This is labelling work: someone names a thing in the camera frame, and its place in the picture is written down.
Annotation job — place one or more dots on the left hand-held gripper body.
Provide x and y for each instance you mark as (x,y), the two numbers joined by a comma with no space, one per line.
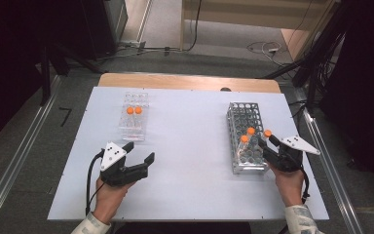
(113,156)

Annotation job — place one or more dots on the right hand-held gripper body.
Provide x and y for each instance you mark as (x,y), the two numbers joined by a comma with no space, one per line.
(287,159)

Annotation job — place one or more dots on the orange-capped clear test tube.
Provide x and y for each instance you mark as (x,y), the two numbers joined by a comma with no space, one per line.
(244,139)
(138,110)
(251,131)
(267,133)
(130,110)

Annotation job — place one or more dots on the clear acrylic test tube rack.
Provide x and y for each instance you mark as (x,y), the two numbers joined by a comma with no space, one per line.
(133,131)

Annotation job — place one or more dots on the metal test tube rack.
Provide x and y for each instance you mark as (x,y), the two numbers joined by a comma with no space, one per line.
(240,113)

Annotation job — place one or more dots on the person's right hand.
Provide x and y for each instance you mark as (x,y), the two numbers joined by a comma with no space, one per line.
(290,187)

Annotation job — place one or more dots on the person's left hand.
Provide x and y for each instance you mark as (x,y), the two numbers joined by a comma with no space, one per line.
(108,201)

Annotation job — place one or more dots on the black stand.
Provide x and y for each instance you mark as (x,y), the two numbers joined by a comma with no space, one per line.
(47,68)
(318,55)

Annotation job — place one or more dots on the power strip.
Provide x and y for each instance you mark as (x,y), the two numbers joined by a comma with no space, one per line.
(132,44)

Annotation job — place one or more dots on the dark cabinet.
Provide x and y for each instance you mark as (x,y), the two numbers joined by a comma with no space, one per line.
(100,26)

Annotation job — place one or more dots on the black curtain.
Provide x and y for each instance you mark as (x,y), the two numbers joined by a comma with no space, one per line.
(3,65)

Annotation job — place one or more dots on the aluminium floor rail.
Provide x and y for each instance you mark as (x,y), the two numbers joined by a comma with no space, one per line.
(19,152)
(331,175)

